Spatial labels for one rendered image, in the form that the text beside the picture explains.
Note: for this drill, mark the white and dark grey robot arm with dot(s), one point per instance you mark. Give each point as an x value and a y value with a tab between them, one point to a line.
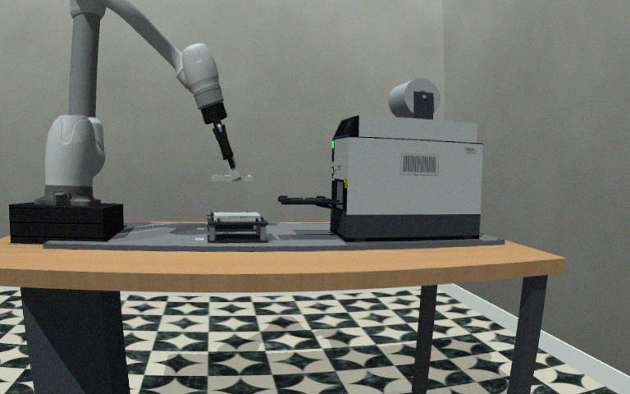
71	149

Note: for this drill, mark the light grey cylindrical roll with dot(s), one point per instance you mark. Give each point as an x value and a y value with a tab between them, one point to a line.
401	97

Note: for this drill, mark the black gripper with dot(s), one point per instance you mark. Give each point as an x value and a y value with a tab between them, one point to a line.
215	114

